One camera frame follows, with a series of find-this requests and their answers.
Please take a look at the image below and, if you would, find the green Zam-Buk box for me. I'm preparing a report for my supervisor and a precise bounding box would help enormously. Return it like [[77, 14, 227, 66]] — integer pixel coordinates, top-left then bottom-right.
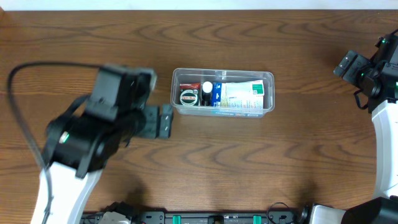
[[179, 89, 200, 106]]

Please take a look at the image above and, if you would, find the red Panadol box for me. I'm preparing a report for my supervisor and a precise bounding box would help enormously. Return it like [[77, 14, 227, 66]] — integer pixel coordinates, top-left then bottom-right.
[[179, 83, 201, 91]]

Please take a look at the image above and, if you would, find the black bottle white cap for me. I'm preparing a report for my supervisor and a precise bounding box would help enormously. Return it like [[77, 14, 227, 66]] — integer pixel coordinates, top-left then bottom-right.
[[201, 82, 213, 106]]

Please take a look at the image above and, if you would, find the white green medicine box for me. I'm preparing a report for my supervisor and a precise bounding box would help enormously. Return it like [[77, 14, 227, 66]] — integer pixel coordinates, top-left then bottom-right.
[[223, 80, 265, 97]]

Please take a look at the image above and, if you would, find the blue medicine packet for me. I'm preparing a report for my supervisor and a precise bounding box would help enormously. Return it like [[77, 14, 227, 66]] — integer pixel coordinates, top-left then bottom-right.
[[211, 83, 264, 109]]

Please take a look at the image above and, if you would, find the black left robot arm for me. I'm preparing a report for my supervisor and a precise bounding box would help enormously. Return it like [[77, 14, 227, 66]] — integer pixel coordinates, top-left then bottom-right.
[[31, 65, 173, 223]]

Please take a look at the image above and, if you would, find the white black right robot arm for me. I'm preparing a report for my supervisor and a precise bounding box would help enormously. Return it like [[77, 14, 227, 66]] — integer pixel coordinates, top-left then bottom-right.
[[302, 31, 397, 224]]

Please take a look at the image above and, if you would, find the clear plastic container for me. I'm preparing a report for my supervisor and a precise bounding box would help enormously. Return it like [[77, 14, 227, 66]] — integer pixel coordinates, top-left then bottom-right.
[[170, 68, 275, 118]]

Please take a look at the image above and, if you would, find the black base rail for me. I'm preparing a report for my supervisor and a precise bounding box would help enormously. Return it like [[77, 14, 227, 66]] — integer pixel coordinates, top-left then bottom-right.
[[80, 202, 310, 224]]

